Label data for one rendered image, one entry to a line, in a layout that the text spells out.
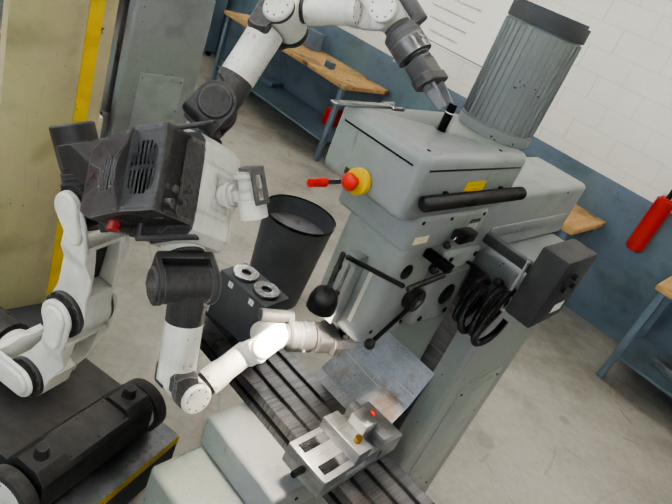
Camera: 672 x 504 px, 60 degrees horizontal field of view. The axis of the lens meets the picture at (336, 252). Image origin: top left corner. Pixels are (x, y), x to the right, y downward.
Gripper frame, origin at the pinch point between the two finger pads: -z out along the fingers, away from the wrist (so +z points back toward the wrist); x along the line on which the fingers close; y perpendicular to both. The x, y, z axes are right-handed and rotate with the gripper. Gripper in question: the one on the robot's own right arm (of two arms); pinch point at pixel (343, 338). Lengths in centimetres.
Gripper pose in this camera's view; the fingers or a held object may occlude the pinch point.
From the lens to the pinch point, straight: 170.3
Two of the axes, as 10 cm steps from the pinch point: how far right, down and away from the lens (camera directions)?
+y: -3.6, 8.1, 4.5
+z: -8.7, -1.2, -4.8
